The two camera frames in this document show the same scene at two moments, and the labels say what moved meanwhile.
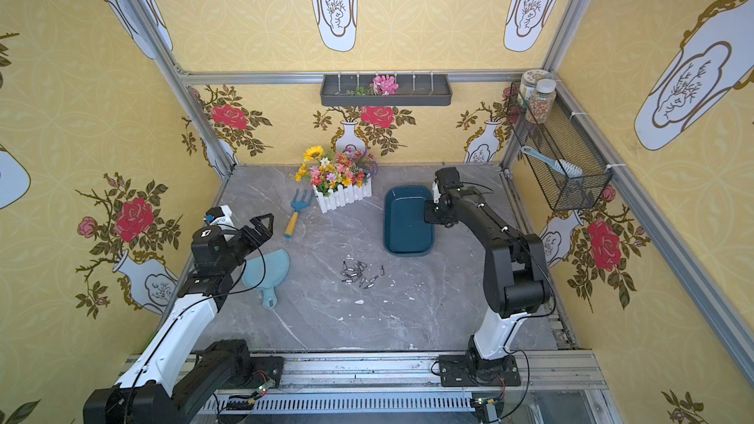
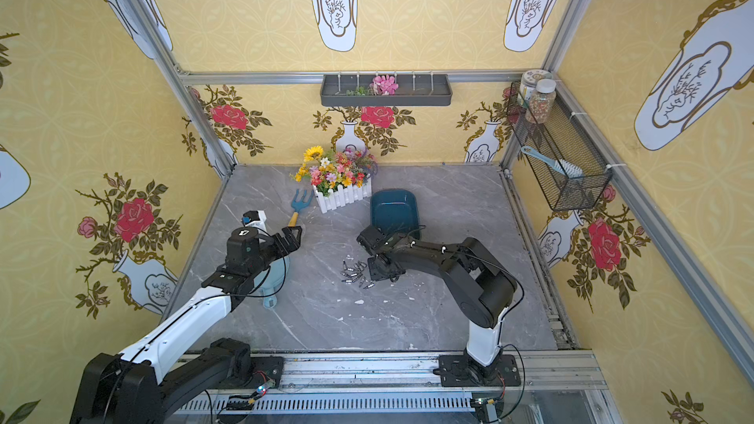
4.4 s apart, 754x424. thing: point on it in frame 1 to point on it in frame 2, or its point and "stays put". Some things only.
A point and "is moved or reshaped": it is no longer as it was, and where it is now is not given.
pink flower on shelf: x=383 y=85 stays put
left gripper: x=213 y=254 to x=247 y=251
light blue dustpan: x=267 y=272 stays put
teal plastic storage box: x=405 y=232 is moved or reshaped
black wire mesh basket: x=573 y=174 stays put
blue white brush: x=560 y=165 stays put
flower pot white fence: x=337 y=179 stays put
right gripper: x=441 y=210 to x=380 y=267
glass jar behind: x=528 y=83 stays put
